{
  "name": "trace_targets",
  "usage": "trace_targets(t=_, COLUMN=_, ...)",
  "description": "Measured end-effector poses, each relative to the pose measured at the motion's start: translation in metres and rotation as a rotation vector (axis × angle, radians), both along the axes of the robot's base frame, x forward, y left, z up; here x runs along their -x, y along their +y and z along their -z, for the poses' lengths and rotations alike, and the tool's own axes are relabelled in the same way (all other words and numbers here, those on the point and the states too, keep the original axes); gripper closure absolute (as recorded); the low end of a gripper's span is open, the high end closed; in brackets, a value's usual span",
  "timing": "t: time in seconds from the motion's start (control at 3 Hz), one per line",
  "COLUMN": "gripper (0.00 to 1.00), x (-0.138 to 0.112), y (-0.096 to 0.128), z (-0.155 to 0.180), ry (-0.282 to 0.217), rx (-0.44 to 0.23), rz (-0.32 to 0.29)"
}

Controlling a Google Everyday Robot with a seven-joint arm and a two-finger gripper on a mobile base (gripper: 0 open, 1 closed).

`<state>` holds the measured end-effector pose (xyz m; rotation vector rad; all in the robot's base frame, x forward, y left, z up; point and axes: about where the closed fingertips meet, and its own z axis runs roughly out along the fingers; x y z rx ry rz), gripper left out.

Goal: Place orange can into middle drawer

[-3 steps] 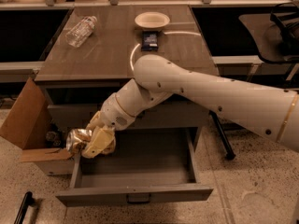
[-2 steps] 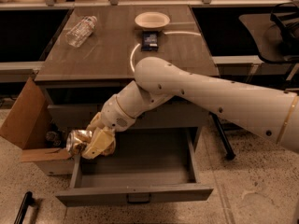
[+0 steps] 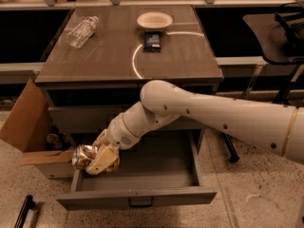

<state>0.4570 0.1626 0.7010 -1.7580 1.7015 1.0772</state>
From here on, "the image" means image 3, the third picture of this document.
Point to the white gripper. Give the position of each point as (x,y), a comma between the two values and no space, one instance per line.
(118,133)

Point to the crushed orange soda can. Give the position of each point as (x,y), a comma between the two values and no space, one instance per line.
(83,155)

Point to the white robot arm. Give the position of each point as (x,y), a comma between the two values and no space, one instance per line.
(274,127)

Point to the closed grey upper drawer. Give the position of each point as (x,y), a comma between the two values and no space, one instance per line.
(79,119)

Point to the open grey middle drawer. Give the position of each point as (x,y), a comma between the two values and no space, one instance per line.
(161,170)

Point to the grey drawer cabinet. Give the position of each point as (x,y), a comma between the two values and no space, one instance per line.
(111,67)

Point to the open cardboard box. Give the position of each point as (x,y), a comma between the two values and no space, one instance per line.
(26,129)

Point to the black bar on floor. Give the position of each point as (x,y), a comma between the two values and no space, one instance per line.
(28,204)

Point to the clear plastic water bottle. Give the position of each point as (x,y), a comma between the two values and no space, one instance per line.
(79,35)

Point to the dark blue snack packet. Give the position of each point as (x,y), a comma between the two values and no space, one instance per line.
(152,41)

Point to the black metal table leg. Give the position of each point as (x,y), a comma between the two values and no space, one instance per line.
(233,153)

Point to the white paper bowl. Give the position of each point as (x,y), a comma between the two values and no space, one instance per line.
(154,21)

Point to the black chair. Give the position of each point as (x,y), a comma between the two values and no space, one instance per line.
(281,39)

